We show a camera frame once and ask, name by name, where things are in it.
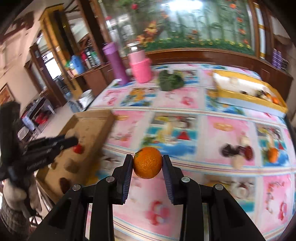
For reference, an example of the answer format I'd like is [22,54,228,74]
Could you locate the round beige cake piece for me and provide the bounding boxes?
[65,128,79,138]

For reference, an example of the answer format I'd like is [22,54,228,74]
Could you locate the red cherry tomato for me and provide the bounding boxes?
[72,144,84,155]

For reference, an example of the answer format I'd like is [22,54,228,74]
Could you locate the hexagonal beige cake piece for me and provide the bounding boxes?
[231,155,245,170]

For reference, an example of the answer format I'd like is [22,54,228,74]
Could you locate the dark purple plum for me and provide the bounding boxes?
[221,144,237,157]

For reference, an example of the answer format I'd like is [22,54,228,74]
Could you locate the red jujube date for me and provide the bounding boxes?
[244,146,254,161]

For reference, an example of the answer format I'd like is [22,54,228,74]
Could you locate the large orange tangerine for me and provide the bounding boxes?
[133,147,163,179]

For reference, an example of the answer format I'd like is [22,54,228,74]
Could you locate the small tangerine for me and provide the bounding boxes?
[267,147,278,163]

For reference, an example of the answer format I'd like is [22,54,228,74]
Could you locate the brown wrinkled date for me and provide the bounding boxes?
[64,158,80,174]

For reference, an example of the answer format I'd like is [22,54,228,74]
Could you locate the operator left gloved hand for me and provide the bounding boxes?
[4,174,42,212]

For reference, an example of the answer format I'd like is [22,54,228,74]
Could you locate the brown cardboard tray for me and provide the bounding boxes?
[36,110,115,203]

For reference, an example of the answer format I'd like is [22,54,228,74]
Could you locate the grey water bottle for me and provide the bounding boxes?
[68,100,80,113]

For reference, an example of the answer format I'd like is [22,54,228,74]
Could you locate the floral tablecloth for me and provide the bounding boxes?
[90,64,295,240]

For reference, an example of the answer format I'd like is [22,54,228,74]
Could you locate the white plastic bucket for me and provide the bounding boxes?
[78,89,94,109]

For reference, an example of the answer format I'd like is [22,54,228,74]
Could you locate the blue thermos jug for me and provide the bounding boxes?
[71,55,86,74]

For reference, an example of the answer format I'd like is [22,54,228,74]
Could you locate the purple thermos bottle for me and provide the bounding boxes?
[102,42,130,85]

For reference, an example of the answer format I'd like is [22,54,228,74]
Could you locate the yellow white box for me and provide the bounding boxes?
[213,70,288,118]

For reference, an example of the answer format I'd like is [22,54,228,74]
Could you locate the pink bottle with knit sleeve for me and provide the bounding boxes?
[127,42,152,84]

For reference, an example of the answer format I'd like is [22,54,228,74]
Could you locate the green leafy vegetable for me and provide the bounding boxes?
[158,70,185,91]

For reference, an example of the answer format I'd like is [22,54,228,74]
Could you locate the purple cans pair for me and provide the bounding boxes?
[272,48,282,70]

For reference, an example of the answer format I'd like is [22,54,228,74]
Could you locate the framed wall painting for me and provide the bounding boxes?
[0,83,15,105]

